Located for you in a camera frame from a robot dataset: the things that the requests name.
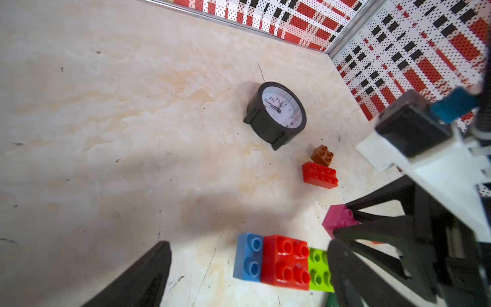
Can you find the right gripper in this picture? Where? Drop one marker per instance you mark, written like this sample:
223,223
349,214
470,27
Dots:
440,256

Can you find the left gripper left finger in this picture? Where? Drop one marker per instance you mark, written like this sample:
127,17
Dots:
142,284

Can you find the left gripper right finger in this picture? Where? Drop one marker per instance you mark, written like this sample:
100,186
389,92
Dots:
357,284

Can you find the lime block small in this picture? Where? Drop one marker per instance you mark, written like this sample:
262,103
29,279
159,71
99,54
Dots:
320,273

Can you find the pink block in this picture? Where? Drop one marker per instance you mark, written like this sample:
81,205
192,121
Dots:
338,216

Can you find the red long block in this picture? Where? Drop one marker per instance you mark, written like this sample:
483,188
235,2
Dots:
285,262

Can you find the light blue block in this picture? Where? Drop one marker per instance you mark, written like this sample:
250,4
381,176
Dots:
249,256

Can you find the green block front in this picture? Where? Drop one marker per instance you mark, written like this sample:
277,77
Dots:
331,300

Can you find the red block front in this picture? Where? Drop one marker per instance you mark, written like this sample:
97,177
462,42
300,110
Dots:
318,175

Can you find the brown orange block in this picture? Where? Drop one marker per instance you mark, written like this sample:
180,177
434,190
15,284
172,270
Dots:
322,156

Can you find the black round table clock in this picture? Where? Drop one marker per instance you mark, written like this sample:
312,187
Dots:
275,114

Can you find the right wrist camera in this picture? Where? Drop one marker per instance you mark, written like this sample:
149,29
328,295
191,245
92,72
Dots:
436,156

